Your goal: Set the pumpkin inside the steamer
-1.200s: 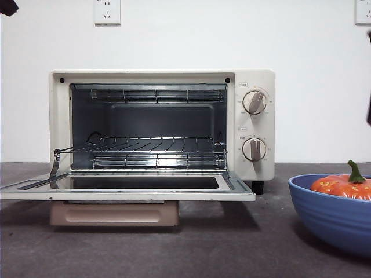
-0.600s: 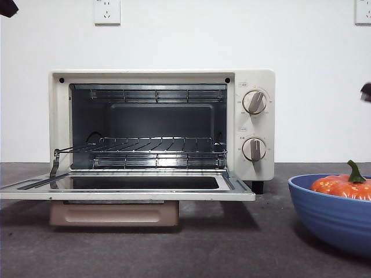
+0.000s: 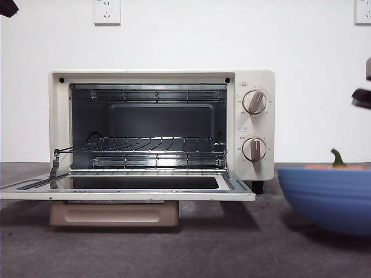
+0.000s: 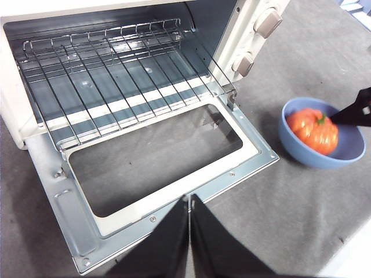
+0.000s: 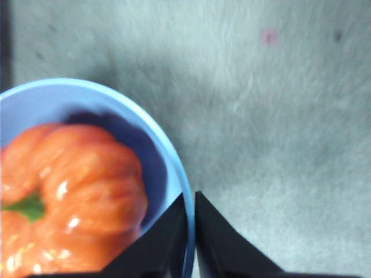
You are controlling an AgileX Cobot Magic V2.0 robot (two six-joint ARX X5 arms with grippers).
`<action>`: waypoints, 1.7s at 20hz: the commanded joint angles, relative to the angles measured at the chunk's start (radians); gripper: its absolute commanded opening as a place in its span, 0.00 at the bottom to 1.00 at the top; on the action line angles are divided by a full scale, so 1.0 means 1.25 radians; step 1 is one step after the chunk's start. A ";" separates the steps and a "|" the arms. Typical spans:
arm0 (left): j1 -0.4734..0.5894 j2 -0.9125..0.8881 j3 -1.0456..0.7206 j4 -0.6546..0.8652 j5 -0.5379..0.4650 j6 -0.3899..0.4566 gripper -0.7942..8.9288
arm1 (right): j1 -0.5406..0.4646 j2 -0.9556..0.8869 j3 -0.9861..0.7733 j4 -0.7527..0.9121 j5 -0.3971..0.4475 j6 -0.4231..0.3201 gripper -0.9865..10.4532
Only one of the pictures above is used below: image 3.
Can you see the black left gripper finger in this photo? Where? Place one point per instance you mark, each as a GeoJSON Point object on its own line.
{"type": "Point", "coordinates": [8, 7]}

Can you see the orange toy pumpkin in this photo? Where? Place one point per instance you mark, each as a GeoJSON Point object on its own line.
{"type": "Point", "coordinates": [338, 160]}

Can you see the blue ribbed bowl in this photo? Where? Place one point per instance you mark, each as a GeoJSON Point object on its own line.
{"type": "Point", "coordinates": [327, 199]}

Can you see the white glass oven door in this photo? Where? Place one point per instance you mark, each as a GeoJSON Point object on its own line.
{"type": "Point", "coordinates": [145, 195]}

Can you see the white Toshiba toaster oven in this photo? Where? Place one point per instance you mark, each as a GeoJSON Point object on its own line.
{"type": "Point", "coordinates": [258, 78]}

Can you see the white temperature knob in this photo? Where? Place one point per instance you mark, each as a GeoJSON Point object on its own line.
{"type": "Point", "coordinates": [254, 102]}

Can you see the white timer knob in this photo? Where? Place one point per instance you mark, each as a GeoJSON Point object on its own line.
{"type": "Point", "coordinates": [254, 148]}

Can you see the metal heater guard grille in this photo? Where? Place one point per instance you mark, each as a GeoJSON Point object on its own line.
{"type": "Point", "coordinates": [156, 95]}
{"type": "Point", "coordinates": [158, 160]}

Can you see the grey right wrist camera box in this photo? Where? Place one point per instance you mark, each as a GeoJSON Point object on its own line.
{"type": "Point", "coordinates": [368, 69]}

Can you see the white wall socket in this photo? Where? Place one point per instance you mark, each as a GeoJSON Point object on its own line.
{"type": "Point", "coordinates": [363, 13]}
{"type": "Point", "coordinates": [106, 13]}

